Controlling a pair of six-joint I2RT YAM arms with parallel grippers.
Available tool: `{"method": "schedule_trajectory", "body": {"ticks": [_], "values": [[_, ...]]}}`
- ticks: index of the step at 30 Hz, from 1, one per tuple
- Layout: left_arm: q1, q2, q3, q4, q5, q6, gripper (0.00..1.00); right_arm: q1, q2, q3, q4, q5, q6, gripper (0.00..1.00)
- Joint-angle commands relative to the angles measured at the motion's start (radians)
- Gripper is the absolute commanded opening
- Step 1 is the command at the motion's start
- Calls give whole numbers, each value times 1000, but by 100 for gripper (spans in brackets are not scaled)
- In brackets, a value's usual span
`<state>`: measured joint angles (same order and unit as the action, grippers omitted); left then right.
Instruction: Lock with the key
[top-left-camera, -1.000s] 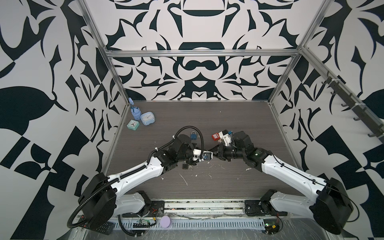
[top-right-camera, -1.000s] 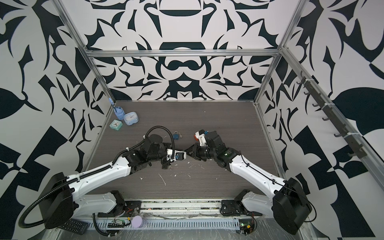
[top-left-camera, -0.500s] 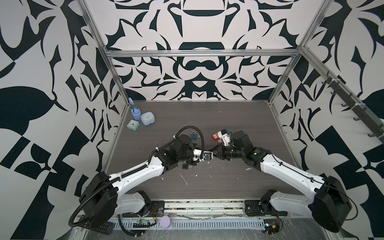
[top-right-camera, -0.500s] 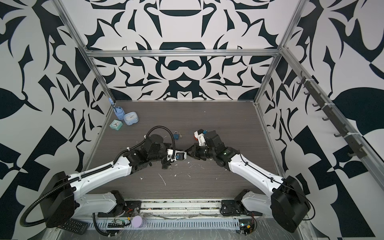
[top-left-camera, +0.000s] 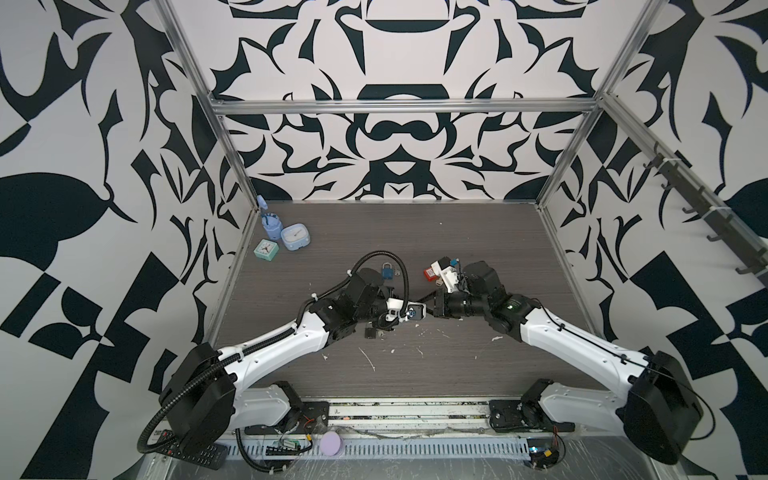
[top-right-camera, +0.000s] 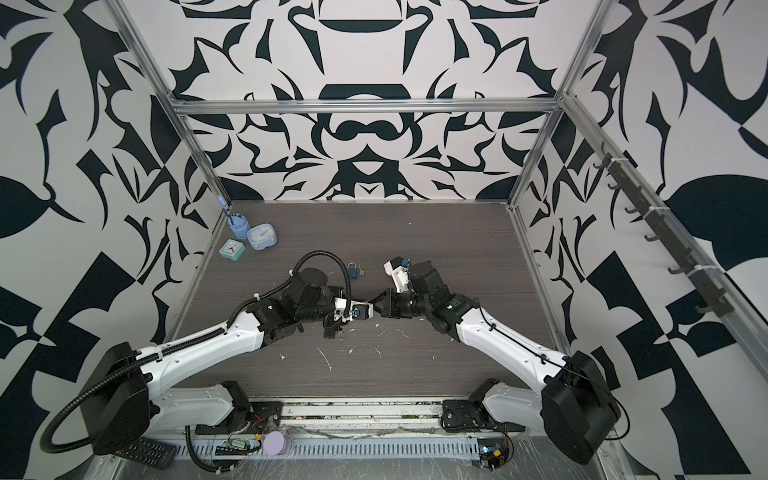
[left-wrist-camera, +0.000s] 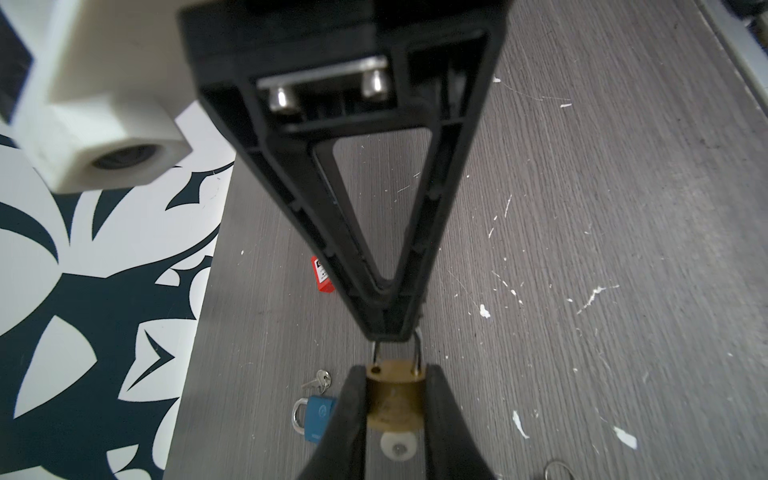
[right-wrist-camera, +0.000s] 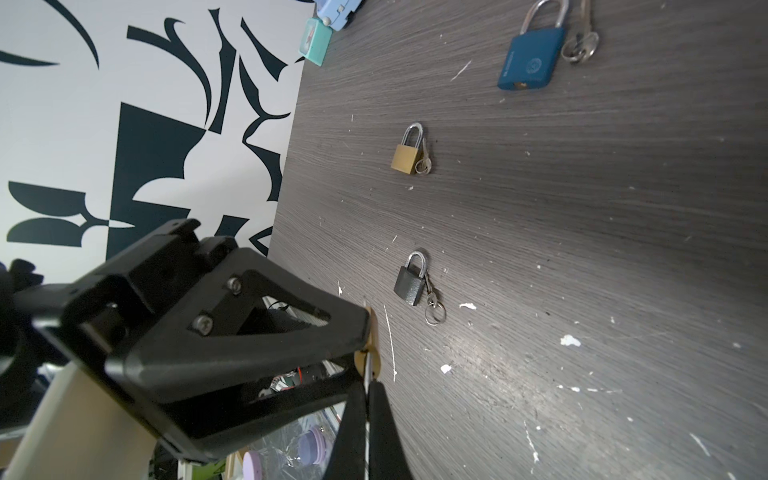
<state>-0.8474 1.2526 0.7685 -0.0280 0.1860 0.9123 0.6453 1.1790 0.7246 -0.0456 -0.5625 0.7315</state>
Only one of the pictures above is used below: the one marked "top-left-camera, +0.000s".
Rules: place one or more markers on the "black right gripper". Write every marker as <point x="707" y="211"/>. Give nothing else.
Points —
<point x="441" y="304"/>

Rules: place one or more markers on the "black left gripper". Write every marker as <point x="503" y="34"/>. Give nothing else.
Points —
<point x="384" y="325"/>

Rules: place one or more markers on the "red safety padlock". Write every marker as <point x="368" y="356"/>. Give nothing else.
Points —
<point x="430" y="274"/>

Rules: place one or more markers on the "blue padlock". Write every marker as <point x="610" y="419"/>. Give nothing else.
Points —
<point x="389" y="271"/>

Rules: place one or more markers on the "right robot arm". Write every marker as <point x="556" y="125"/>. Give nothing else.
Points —
<point x="647" y="398"/>

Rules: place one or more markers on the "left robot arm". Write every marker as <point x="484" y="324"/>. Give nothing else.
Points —
<point x="204" y="397"/>

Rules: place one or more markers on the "light blue alarm clock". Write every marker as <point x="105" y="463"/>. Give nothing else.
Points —
<point x="295" y="237"/>

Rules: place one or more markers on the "purple round disc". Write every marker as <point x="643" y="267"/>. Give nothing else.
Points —
<point x="331" y="444"/>

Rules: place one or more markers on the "green small clock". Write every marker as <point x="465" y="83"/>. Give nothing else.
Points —
<point x="266" y="250"/>

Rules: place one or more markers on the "blue pen holder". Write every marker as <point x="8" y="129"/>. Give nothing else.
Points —
<point x="271" y="222"/>

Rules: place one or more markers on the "green circuit board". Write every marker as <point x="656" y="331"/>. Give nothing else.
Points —
<point x="287" y="447"/>

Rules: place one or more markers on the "right electronics board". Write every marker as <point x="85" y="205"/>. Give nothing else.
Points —
<point x="545" y="453"/>

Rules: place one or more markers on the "black remote control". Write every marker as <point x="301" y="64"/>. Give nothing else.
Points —
<point x="211" y="457"/>

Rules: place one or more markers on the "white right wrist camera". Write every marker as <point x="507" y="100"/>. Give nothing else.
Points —
<point x="447" y="273"/>

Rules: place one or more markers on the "white cable duct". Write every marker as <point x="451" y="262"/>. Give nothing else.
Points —
<point x="513" y="448"/>

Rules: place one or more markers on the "wall hook rack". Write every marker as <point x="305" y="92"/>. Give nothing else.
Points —
<point x="702" y="203"/>

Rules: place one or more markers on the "aluminium frame corner post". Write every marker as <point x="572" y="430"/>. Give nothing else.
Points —
<point x="178" y="40"/>

